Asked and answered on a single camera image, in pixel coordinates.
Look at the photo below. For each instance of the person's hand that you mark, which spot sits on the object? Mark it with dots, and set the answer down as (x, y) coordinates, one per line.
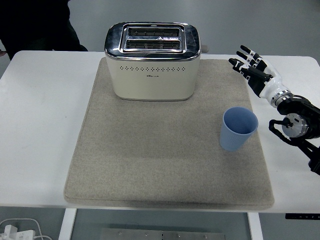
(2, 53)

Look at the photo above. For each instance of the white table leg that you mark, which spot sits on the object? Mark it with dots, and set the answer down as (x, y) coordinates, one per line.
(255, 226)
(67, 225)

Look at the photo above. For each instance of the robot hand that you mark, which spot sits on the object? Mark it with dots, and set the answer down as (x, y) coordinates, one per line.
(271, 83)

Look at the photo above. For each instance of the black table control panel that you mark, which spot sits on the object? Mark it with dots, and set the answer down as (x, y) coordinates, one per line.
(302, 216)

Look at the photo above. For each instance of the cream and chrome toaster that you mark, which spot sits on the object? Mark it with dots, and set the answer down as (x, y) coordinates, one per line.
(152, 80)

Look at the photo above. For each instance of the grey metal plate with screws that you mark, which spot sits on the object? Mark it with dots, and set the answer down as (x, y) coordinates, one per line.
(162, 235)

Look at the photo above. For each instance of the white power adapter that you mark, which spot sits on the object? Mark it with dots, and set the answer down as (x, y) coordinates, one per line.
(20, 234)

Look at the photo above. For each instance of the person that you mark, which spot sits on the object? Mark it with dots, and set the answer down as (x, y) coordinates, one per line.
(35, 25)

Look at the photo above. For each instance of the beige fabric mat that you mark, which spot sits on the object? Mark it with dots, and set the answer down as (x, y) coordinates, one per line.
(155, 155)

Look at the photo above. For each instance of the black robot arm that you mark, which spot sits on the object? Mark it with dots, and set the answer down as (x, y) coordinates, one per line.
(297, 123)

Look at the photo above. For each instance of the blue ribbed water cup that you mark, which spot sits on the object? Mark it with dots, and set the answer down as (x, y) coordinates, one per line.
(232, 140)

